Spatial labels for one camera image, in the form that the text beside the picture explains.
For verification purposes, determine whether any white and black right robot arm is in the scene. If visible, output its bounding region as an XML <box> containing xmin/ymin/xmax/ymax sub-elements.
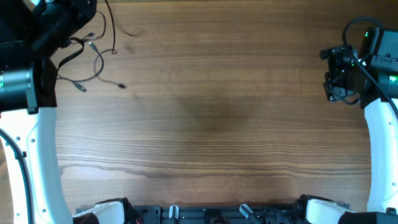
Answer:
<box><xmin>295</xmin><ymin>26</ymin><xmax>397</xmax><ymax>223</ymax></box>

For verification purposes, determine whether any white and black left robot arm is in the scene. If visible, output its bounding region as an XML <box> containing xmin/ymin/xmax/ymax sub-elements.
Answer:
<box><xmin>1</xmin><ymin>1</ymin><xmax>142</xmax><ymax>223</ymax></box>

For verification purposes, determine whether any thin black usb cable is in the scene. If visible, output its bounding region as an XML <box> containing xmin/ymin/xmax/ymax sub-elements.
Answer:
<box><xmin>70</xmin><ymin>11</ymin><xmax>107</xmax><ymax>44</ymax></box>

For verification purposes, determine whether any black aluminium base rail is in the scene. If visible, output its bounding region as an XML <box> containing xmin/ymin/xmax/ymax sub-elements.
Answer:
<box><xmin>74</xmin><ymin>203</ymin><xmax>352</xmax><ymax>224</ymax></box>

